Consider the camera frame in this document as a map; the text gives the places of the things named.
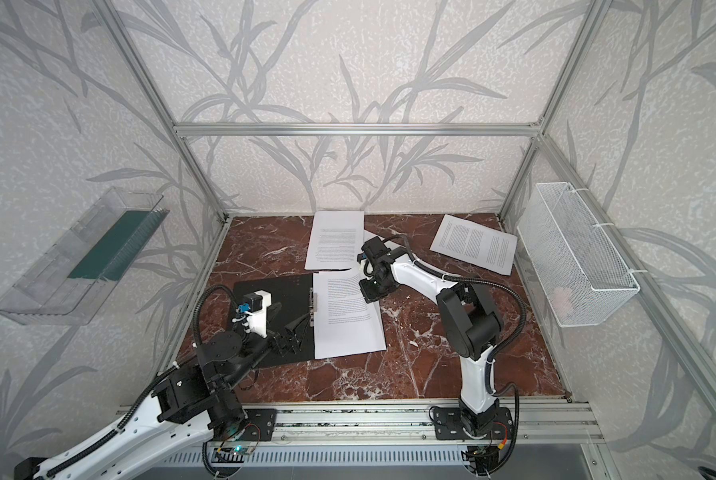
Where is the green circuit board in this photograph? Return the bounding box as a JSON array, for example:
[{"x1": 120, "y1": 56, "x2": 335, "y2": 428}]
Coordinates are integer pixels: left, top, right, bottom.
[{"x1": 212, "y1": 445, "x2": 255, "y2": 464}]

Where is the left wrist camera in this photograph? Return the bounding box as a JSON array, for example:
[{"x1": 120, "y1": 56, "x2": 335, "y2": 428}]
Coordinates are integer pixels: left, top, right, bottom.
[{"x1": 232, "y1": 290, "x2": 272, "y2": 338}]

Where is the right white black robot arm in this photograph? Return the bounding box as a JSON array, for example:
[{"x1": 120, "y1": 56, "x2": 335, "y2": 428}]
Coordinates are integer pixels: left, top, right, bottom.
[{"x1": 357, "y1": 234, "x2": 528, "y2": 436}]

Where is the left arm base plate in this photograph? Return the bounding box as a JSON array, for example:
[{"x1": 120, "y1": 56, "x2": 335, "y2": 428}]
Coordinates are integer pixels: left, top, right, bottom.
[{"x1": 233, "y1": 408, "x2": 278, "y2": 443}]

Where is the centre back printed sheet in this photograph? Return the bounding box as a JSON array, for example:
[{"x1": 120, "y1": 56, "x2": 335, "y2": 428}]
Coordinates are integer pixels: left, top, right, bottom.
[{"x1": 305, "y1": 211, "x2": 365, "y2": 271}]

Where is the clear acrylic wall tray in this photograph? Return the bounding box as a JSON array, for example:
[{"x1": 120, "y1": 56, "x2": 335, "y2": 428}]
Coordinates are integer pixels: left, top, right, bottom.
[{"x1": 0, "y1": 187, "x2": 169, "y2": 326}]

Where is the left black corrugated cable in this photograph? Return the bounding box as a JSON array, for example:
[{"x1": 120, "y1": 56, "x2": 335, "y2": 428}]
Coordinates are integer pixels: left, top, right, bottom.
[{"x1": 42, "y1": 284, "x2": 239, "y2": 478}]

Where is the printed paper sheet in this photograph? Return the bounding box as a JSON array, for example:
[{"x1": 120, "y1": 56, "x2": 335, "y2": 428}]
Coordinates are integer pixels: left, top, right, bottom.
[{"x1": 364, "y1": 230, "x2": 379, "y2": 242}]

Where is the white wire mesh basket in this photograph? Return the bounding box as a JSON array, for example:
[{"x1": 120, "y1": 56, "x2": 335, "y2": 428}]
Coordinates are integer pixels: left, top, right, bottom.
[{"x1": 517, "y1": 182, "x2": 641, "y2": 328}]

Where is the hidden printed sheet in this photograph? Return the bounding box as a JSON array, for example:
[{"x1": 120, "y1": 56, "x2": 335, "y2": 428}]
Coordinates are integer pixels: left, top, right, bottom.
[{"x1": 313, "y1": 268, "x2": 387, "y2": 360}]

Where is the aluminium front rail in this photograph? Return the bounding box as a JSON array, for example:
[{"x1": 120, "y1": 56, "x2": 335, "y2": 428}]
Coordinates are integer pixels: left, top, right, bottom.
[{"x1": 96, "y1": 400, "x2": 605, "y2": 448}]

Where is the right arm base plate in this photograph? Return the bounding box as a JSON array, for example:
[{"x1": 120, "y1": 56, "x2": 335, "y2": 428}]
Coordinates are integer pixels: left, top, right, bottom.
[{"x1": 428, "y1": 405, "x2": 515, "y2": 443}]

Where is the right back printed sheet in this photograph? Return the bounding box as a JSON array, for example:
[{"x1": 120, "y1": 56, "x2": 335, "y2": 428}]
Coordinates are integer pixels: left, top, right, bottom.
[{"x1": 431, "y1": 215, "x2": 518, "y2": 276}]

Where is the aluminium cage frame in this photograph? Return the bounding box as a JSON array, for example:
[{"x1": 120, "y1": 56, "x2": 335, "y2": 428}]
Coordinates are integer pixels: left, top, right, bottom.
[{"x1": 91, "y1": 1, "x2": 716, "y2": 420}]

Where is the beige black ring binder folder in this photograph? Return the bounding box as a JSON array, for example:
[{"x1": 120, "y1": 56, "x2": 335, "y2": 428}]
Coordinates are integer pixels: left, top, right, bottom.
[{"x1": 234, "y1": 273, "x2": 317, "y2": 368}]

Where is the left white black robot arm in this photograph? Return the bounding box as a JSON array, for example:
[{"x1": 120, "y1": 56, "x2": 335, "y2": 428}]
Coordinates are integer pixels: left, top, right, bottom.
[{"x1": 14, "y1": 307, "x2": 310, "y2": 479}]

